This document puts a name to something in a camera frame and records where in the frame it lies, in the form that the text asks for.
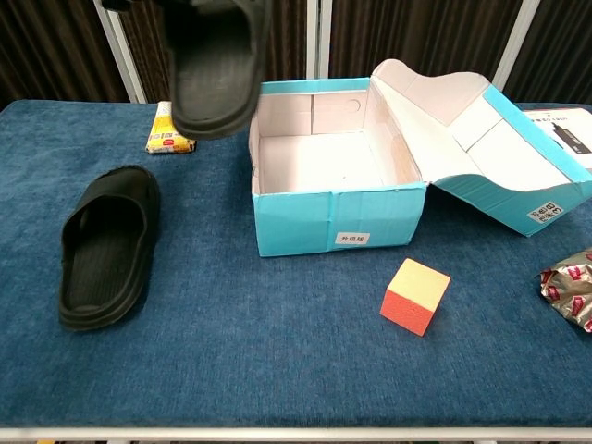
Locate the black rubber slipper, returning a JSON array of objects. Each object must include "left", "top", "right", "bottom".
[
  {"left": 58, "top": 165, "right": 162, "bottom": 332},
  {"left": 164, "top": 0, "right": 274, "bottom": 142}
]

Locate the light blue cardboard shoe box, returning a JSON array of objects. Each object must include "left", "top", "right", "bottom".
[{"left": 247, "top": 58, "right": 592, "bottom": 258}]

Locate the white box with device print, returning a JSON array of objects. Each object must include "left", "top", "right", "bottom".
[{"left": 522, "top": 106, "right": 592, "bottom": 175}]

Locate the dark brown pleated curtain panel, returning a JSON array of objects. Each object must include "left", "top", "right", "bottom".
[
  {"left": 502, "top": 0, "right": 592, "bottom": 104},
  {"left": 115, "top": 0, "right": 309, "bottom": 104},
  {"left": 328, "top": 0, "right": 524, "bottom": 80},
  {"left": 0, "top": 0, "right": 129, "bottom": 110}
]

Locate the yellow snack packet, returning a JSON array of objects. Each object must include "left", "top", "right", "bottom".
[{"left": 144, "top": 101, "right": 200, "bottom": 155}]

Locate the blue table cloth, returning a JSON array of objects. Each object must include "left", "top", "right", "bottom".
[{"left": 0, "top": 99, "right": 592, "bottom": 429}]

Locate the orange and yellow cube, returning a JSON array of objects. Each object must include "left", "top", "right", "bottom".
[{"left": 379, "top": 258, "right": 452, "bottom": 339}]

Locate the silver red foil snack bag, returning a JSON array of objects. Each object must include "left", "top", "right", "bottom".
[{"left": 536, "top": 247, "right": 592, "bottom": 334}]

